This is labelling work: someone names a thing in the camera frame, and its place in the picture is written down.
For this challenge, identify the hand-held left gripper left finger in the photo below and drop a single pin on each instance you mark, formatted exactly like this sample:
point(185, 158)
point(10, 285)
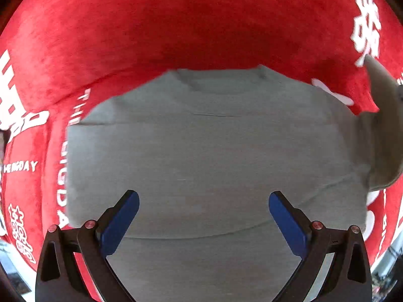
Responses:
point(121, 223)

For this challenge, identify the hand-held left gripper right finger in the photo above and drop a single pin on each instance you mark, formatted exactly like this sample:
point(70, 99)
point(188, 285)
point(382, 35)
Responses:
point(288, 223)

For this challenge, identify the grey t-shirt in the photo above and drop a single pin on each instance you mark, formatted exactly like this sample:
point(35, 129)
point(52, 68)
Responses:
point(204, 148)

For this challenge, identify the red printed blanket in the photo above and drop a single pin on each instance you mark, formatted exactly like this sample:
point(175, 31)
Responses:
point(189, 22)

